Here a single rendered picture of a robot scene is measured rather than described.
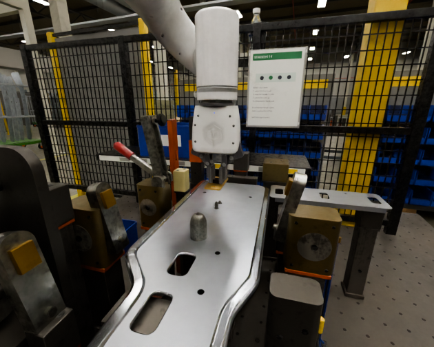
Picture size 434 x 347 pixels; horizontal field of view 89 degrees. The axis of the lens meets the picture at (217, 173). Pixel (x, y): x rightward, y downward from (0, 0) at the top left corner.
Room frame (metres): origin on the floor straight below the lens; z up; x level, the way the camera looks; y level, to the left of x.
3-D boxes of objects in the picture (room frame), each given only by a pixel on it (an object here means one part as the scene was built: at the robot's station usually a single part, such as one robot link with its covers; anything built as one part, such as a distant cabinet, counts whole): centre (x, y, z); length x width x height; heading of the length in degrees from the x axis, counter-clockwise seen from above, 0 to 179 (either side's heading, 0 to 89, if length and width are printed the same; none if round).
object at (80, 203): (0.37, 0.24, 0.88); 0.11 x 0.07 x 0.37; 75
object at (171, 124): (0.63, 0.12, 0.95); 0.03 x 0.01 x 0.50; 165
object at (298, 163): (0.96, 0.08, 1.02); 0.90 x 0.22 x 0.03; 75
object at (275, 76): (0.99, -0.24, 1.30); 0.23 x 0.02 x 0.31; 75
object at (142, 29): (2.57, 1.25, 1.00); 1.34 x 0.14 x 2.00; 70
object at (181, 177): (0.60, 0.10, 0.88); 0.04 x 0.04 x 0.37; 75
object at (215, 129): (0.49, 0.00, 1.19); 0.10 x 0.07 x 0.11; 75
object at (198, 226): (0.37, 0.03, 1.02); 0.03 x 0.03 x 0.07
